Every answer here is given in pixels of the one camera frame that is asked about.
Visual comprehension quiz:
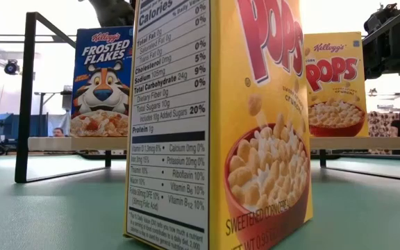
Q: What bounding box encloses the yellow Corn Pops cereal box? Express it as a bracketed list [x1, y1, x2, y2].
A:
[303, 31, 370, 138]
[122, 0, 315, 250]

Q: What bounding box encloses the grey tarp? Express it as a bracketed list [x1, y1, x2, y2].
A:
[47, 112, 72, 137]

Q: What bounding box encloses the blue Frosted Flakes cereal box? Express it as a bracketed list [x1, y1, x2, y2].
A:
[69, 26, 134, 138]

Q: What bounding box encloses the blue tarp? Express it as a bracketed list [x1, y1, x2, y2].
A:
[0, 112, 50, 140]

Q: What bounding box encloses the black ceiling spotlight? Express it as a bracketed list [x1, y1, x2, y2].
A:
[3, 59, 21, 76]

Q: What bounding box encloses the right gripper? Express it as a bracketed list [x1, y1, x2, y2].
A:
[362, 2, 400, 81]

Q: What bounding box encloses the green table mat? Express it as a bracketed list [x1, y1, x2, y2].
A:
[0, 154, 400, 250]

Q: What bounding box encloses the wooden shelf with black frame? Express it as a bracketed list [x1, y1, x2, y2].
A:
[14, 8, 400, 184]

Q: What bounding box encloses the brown patterned cloth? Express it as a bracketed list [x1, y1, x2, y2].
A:
[367, 110, 400, 156]

